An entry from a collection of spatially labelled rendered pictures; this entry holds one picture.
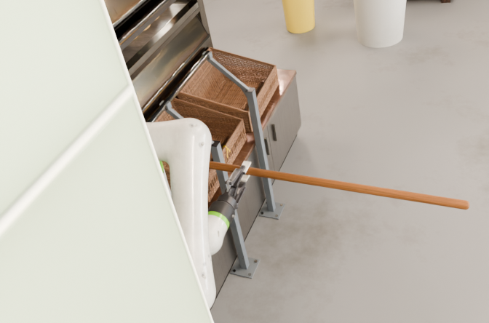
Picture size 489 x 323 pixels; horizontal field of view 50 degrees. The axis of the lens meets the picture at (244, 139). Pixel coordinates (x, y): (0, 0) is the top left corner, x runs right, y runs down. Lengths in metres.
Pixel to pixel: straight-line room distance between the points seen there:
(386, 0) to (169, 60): 2.32
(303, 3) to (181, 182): 4.13
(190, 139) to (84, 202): 1.25
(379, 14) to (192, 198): 3.79
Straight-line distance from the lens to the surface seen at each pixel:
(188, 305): 0.23
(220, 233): 1.75
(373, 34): 5.06
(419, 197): 1.82
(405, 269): 3.15
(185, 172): 1.39
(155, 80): 3.11
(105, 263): 0.17
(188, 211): 1.37
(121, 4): 2.84
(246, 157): 3.02
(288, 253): 3.24
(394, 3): 4.95
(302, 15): 5.42
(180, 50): 3.34
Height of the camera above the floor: 2.48
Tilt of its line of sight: 37 degrees down
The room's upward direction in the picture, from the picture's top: 12 degrees counter-clockwise
